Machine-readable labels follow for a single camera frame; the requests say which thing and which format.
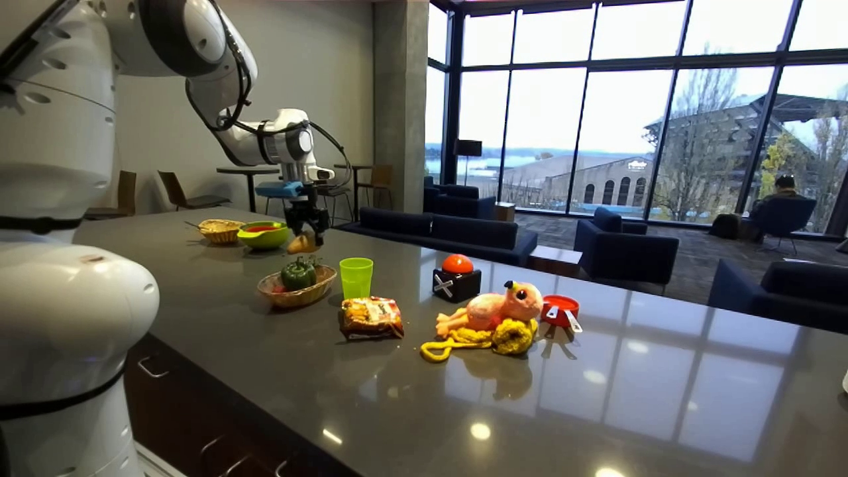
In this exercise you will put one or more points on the green bowl red inside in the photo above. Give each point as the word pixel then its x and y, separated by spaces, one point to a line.
pixel 262 235

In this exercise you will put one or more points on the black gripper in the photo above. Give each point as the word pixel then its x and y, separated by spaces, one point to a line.
pixel 305 216

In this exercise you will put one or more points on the yellow-brown pear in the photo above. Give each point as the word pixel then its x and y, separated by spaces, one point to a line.
pixel 301 243

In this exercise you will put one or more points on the green plastic cup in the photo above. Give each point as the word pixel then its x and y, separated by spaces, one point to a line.
pixel 355 277

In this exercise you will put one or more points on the orange plush toy animal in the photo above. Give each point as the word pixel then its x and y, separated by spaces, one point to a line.
pixel 503 320

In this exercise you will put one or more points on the large flat wicker basket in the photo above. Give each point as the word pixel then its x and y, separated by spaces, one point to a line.
pixel 217 232

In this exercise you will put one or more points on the dark blue sofa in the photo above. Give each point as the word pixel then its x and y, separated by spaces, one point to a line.
pixel 478 235

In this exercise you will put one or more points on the seated person background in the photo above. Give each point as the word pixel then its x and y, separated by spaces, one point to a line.
pixel 780 213

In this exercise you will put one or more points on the black pirate cube orange ball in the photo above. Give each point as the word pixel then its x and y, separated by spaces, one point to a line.
pixel 454 279

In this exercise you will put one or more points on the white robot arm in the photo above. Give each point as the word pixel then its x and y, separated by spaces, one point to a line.
pixel 70 312

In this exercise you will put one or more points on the orange instant noodle packet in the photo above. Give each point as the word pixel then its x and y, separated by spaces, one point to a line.
pixel 371 315

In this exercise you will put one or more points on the dark blue armchair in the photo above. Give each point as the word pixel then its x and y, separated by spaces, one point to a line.
pixel 616 249

